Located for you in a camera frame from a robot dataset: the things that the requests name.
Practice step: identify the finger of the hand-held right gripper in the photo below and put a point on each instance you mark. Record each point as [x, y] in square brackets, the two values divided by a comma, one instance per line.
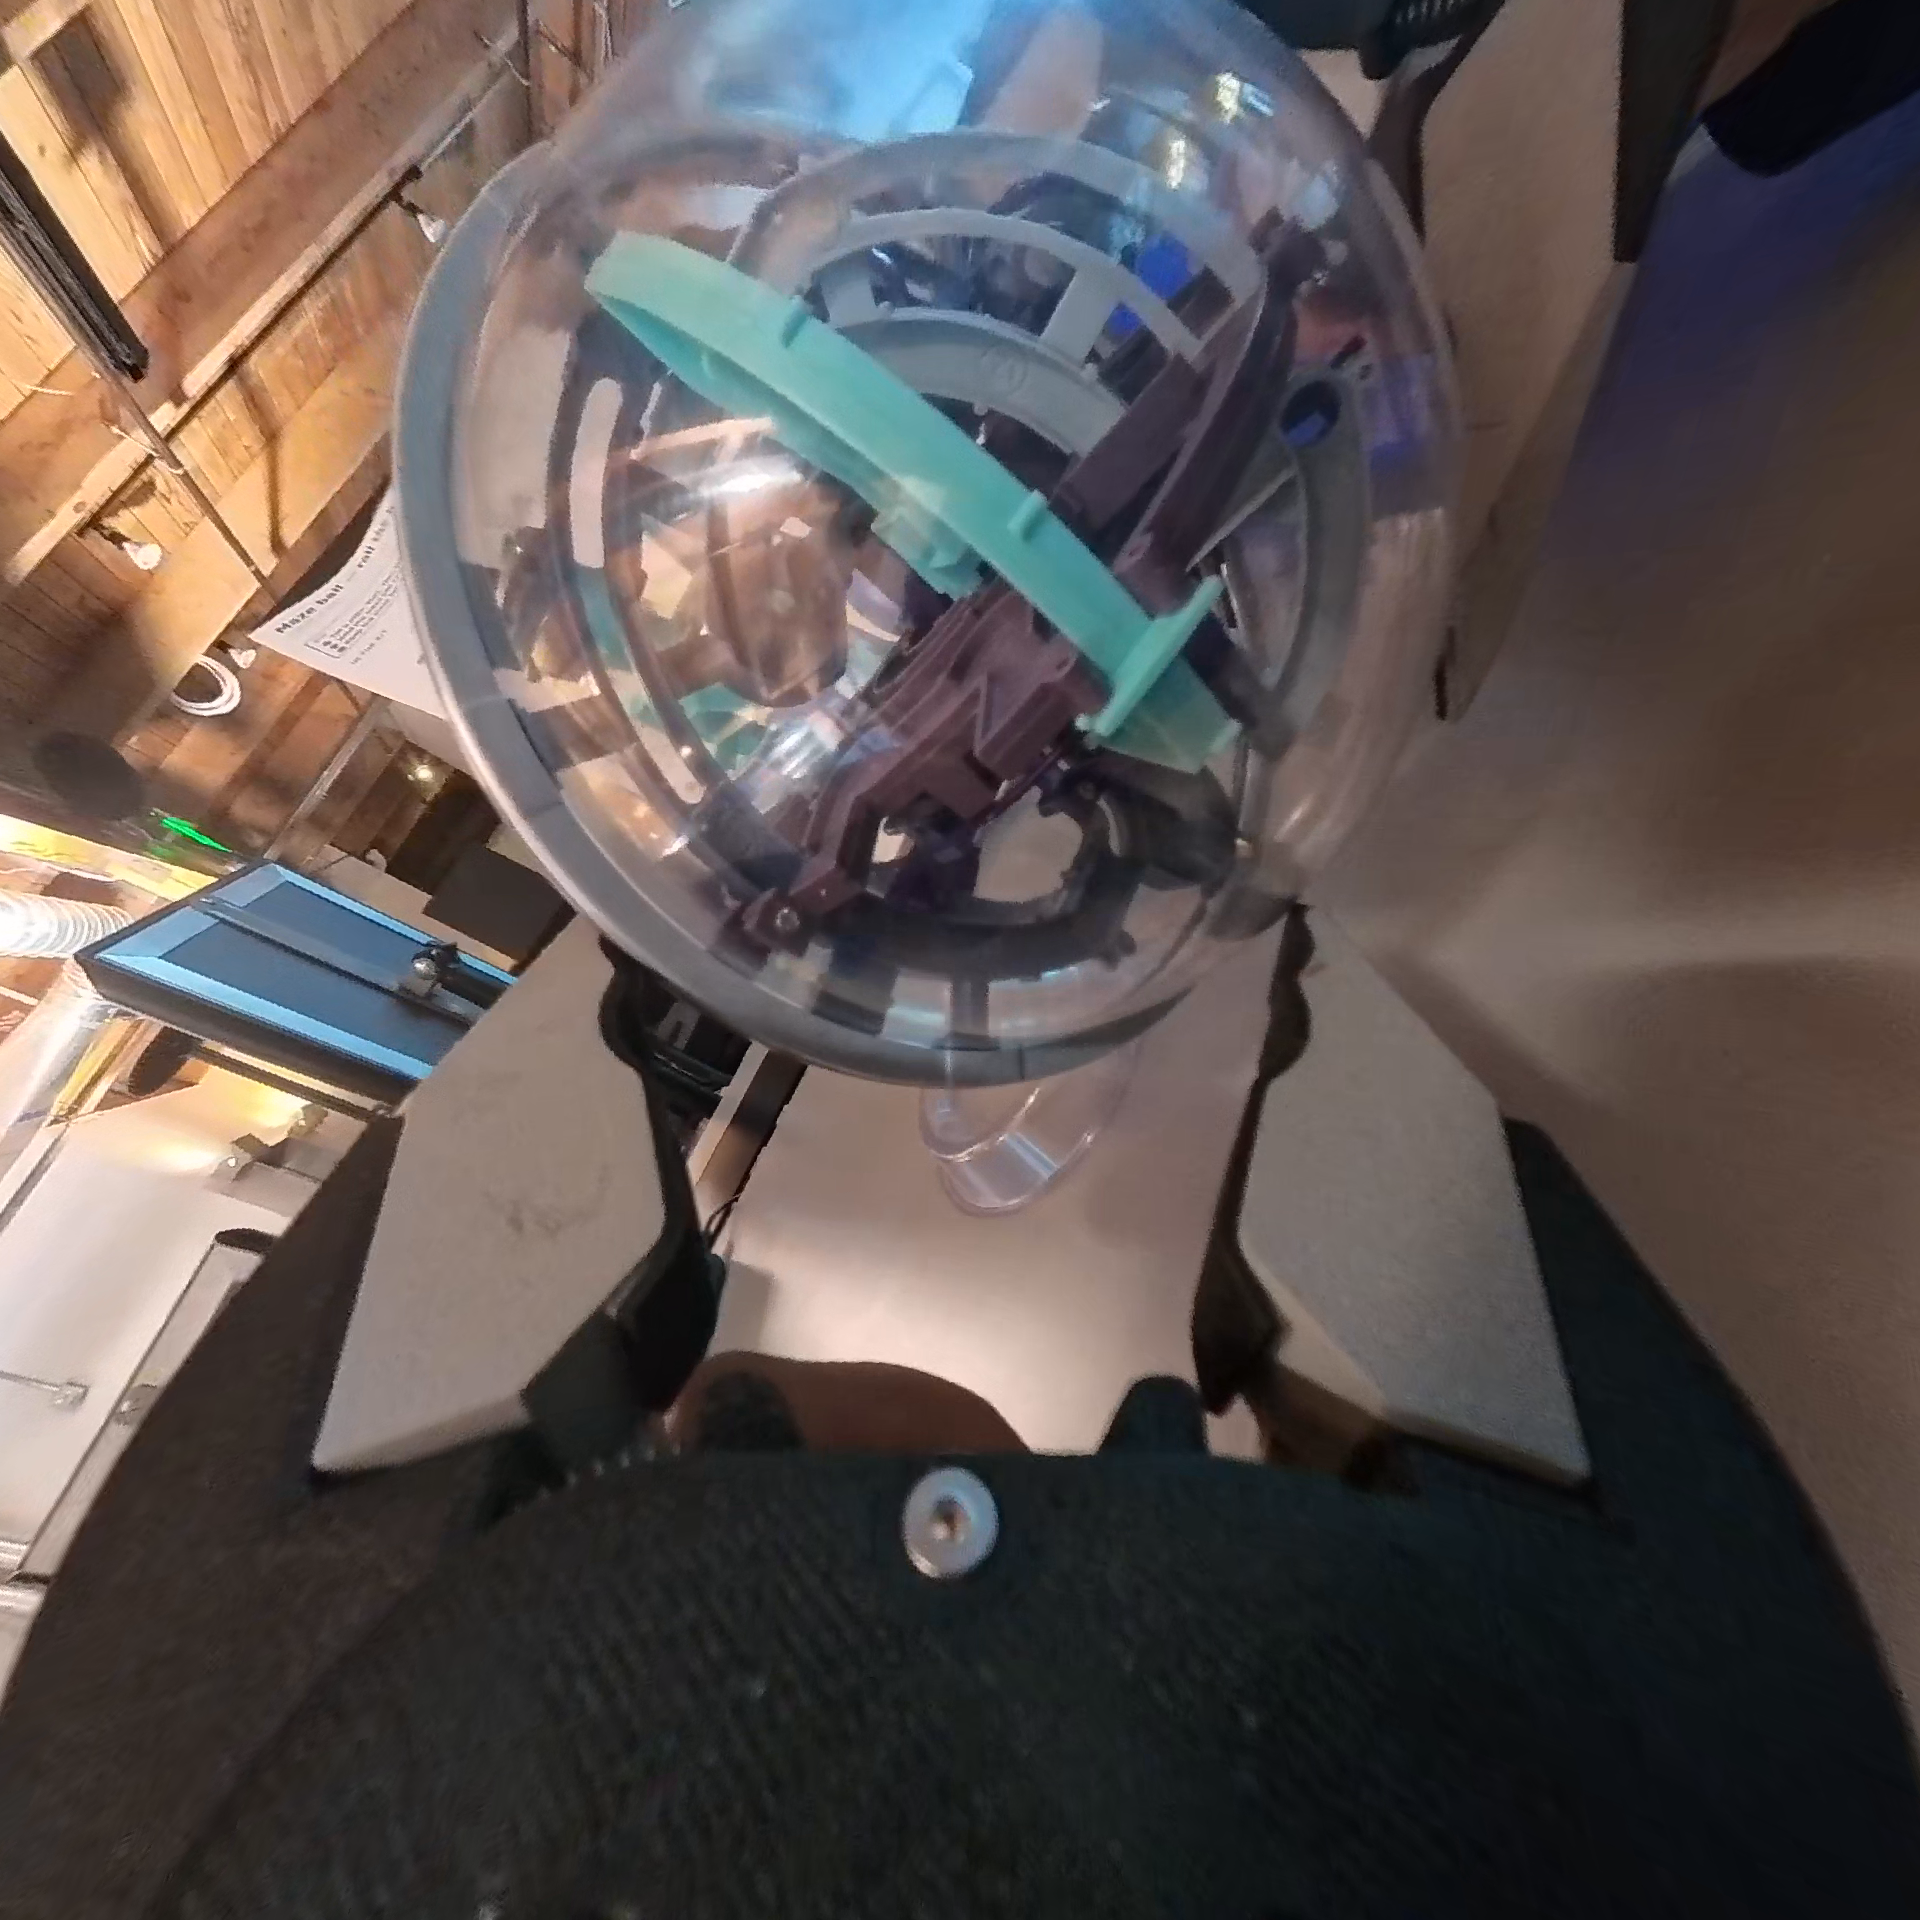
[1531, 300]

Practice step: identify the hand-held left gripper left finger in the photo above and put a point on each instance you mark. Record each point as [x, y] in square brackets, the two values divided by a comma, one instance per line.
[480, 1230]

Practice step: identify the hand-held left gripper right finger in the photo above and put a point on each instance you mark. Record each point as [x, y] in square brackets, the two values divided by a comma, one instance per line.
[1397, 1244]

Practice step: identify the clear plastic maze ball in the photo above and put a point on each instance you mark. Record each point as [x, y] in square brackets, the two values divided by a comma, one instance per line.
[841, 525]

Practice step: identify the white instruction sheet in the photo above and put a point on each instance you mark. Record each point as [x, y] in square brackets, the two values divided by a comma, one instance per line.
[337, 632]

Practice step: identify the ceiling spot lamp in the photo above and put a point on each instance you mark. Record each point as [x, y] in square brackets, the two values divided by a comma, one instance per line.
[427, 223]
[134, 551]

